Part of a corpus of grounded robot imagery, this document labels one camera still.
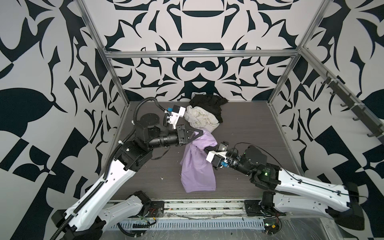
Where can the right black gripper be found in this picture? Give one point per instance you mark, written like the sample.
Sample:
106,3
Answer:
216,156

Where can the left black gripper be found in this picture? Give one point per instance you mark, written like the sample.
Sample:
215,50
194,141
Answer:
181,136

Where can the purple cloth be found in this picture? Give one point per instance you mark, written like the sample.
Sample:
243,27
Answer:
197,173

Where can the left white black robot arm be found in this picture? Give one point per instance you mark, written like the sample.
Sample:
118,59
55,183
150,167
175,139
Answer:
153,127

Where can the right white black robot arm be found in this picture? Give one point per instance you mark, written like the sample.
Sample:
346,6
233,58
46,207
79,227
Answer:
285,191

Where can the white cloth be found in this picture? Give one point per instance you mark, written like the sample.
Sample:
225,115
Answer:
199,118

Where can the black cloth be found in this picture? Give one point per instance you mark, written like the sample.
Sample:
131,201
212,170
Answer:
210,103

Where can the small electronics board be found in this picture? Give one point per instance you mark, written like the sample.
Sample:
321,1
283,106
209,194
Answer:
271,227

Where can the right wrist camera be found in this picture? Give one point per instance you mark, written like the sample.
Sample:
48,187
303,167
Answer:
222,150

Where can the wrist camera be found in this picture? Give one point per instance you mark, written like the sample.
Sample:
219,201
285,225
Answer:
222,150
174,114

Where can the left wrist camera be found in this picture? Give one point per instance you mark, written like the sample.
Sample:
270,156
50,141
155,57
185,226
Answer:
174,114

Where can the aluminium front rail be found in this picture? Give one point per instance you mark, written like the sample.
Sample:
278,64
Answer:
204,208

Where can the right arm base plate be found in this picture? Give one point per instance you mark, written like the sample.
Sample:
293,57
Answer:
256,208

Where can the white slotted cable duct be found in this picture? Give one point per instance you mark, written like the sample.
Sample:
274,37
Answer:
204,224

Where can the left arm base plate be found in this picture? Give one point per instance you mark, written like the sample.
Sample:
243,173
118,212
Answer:
155,209

